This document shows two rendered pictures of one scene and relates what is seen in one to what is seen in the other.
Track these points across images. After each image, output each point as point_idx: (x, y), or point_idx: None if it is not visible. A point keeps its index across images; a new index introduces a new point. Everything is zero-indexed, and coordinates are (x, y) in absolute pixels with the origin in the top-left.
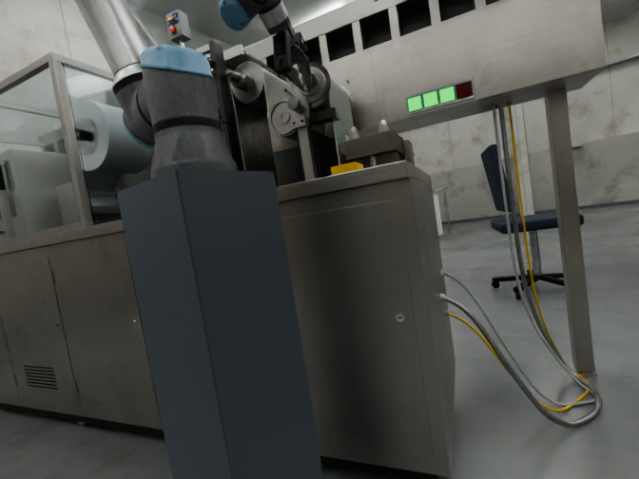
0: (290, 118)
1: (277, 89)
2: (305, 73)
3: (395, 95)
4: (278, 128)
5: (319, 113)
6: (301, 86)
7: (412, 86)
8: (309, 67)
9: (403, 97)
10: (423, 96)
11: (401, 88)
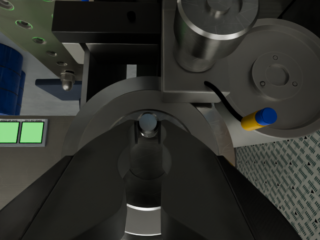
0: (248, 65)
1: (287, 208)
2: (87, 167)
3: (59, 154)
4: (301, 45)
5: (114, 24)
6: (161, 130)
7: (30, 161)
8: (13, 199)
9: (47, 147)
10: (15, 139)
11: (46, 162)
